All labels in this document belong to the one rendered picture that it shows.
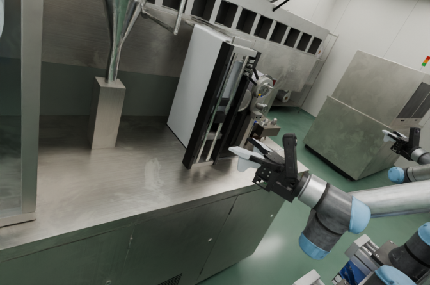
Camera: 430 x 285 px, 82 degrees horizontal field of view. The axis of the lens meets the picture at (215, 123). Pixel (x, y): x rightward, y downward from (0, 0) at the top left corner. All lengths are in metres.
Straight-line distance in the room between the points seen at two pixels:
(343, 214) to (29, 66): 0.72
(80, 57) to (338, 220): 1.07
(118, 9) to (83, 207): 0.61
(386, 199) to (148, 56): 1.07
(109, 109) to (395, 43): 5.41
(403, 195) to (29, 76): 0.88
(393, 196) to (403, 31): 5.19
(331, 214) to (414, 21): 5.37
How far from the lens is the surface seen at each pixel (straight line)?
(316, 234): 0.71
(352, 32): 6.17
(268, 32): 1.68
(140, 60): 1.26
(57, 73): 1.21
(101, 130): 1.05
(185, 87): 1.21
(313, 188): 0.65
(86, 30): 1.16
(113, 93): 0.98
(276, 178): 0.66
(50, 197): 0.90
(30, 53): 0.59
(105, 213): 0.85
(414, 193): 0.79
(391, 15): 6.02
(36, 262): 0.92
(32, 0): 0.57
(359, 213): 0.67
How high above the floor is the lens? 1.54
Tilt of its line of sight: 24 degrees down
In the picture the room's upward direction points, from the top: 20 degrees clockwise
